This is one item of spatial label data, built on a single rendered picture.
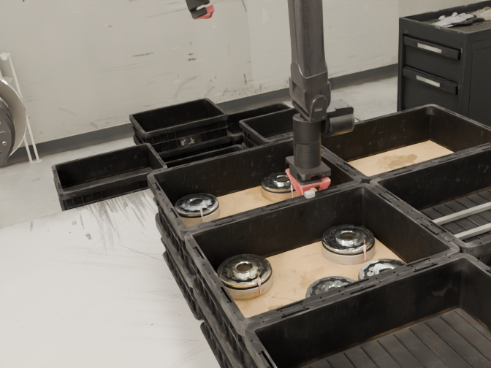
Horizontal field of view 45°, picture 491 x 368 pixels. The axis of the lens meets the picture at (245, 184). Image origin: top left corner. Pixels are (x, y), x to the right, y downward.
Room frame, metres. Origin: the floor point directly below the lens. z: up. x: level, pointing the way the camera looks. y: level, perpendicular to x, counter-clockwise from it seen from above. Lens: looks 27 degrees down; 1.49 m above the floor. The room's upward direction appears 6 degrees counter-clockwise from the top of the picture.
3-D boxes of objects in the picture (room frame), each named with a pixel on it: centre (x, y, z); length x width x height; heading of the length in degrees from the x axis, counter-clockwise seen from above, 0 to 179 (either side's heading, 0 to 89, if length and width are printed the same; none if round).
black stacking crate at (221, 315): (0.88, -0.11, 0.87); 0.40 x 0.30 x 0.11; 109
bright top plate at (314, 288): (0.81, -0.13, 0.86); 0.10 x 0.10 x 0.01
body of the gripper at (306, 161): (1.13, -0.14, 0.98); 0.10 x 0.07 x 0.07; 14
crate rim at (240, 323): (0.88, -0.11, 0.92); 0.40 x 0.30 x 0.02; 109
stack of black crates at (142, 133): (2.59, 0.28, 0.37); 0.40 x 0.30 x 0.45; 110
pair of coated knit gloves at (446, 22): (2.67, -1.01, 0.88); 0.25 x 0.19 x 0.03; 110
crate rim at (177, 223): (1.16, -0.01, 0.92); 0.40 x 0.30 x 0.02; 109
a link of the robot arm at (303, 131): (1.13, -0.14, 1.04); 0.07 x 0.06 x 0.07; 111
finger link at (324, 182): (1.12, -0.14, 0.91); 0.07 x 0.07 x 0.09; 14
